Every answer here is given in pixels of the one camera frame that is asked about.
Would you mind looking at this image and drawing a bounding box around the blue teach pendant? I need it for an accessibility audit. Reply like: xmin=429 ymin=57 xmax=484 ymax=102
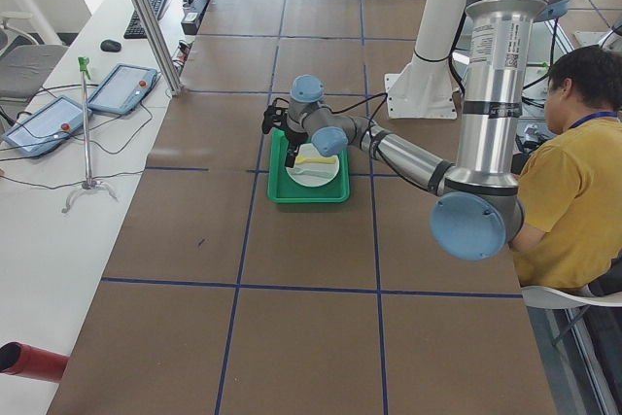
xmin=87 ymin=63 xmax=157 ymax=116
xmin=1 ymin=95 xmax=84 ymax=157

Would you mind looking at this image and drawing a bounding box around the green plastic tray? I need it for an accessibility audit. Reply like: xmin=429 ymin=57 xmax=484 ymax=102
xmin=267 ymin=130 xmax=350 ymax=204

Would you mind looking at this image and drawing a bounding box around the near blue teach pendant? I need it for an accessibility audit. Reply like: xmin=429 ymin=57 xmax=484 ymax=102
xmin=1 ymin=95 xmax=84 ymax=157

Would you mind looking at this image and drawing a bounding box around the person in yellow shirt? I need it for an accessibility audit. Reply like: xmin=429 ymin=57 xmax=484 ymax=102
xmin=509 ymin=46 xmax=621 ymax=291

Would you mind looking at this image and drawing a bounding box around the white round plate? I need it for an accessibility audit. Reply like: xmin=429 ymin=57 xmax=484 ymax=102
xmin=286 ymin=143 xmax=340 ymax=188

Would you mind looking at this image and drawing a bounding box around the brown paper table cover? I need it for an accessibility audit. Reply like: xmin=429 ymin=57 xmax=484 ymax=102
xmin=50 ymin=0 xmax=555 ymax=414

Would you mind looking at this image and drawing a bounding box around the red cylinder tube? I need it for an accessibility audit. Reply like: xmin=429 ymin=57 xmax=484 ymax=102
xmin=1 ymin=342 xmax=69 ymax=383

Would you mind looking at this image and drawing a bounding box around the grey office chair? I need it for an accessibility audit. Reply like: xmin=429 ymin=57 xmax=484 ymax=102
xmin=1 ymin=11 xmax=68 ymax=104

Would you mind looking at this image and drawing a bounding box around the metal reacher grabber tool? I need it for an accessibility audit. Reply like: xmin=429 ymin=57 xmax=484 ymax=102
xmin=61 ymin=56 xmax=118 ymax=214

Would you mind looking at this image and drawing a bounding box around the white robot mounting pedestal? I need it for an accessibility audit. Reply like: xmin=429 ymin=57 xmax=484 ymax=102
xmin=385 ymin=0 xmax=466 ymax=120

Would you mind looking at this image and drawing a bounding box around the yellow plastic spoon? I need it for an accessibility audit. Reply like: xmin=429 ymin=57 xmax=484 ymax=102
xmin=295 ymin=156 xmax=338 ymax=165

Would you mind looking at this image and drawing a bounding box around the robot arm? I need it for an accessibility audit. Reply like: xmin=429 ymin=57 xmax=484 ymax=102
xmin=262 ymin=0 xmax=570 ymax=260

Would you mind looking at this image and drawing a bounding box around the far blue teach pendant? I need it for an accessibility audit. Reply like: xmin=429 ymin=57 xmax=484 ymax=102
xmin=87 ymin=63 xmax=157 ymax=116

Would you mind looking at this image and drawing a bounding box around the black computer mouse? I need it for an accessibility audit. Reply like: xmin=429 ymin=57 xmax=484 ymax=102
xmin=100 ymin=39 xmax=122 ymax=52

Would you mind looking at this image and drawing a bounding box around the aluminium frame post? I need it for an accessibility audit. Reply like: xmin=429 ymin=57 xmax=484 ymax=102
xmin=131 ymin=0 xmax=182 ymax=97

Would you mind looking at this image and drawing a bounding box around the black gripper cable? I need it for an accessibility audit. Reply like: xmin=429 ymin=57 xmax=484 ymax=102
xmin=334 ymin=91 xmax=390 ymax=144

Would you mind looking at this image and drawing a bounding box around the pale green plastic fork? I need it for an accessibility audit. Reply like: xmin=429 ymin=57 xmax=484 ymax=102
xmin=291 ymin=167 xmax=336 ymax=179

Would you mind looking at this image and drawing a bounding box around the black keyboard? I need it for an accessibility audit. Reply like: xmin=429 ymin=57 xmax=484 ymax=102
xmin=122 ymin=0 xmax=169 ymax=40

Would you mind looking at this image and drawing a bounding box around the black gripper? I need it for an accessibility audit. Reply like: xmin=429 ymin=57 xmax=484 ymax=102
xmin=284 ymin=127 xmax=307 ymax=168

